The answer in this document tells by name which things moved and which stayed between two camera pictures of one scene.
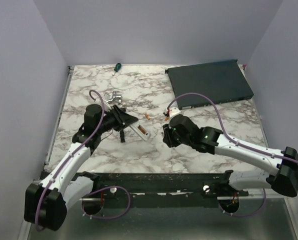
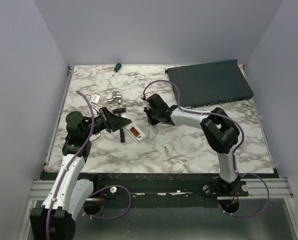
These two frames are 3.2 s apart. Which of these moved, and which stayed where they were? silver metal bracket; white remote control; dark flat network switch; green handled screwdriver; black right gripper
Moved: white remote control; black right gripper
Stayed: green handled screwdriver; silver metal bracket; dark flat network switch
